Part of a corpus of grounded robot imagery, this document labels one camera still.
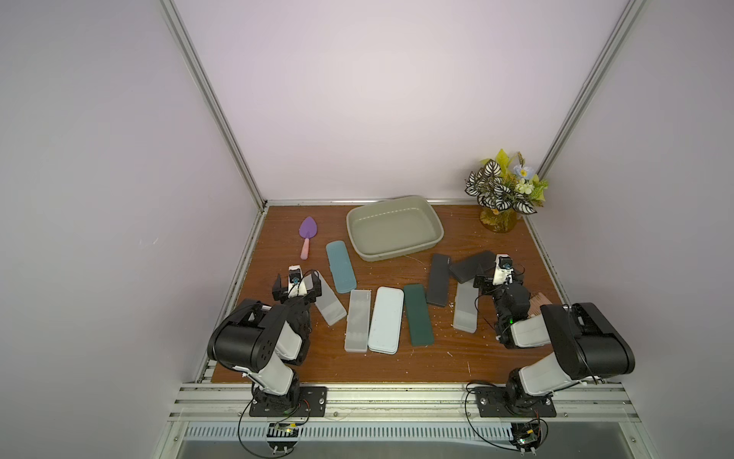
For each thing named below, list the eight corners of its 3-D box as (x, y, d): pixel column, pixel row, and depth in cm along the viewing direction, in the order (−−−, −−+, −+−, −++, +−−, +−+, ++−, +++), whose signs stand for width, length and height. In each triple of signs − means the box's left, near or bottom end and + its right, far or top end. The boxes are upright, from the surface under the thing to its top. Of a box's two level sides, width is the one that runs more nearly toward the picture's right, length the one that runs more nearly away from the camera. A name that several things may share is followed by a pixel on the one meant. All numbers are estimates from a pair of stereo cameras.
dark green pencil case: (411, 346, 85) (412, 343, 82) (403, 289, 97) (404, 285, 95) (433, 344, 85) (435, 341, 83) (422, 287, 97) (423, 284, 95)
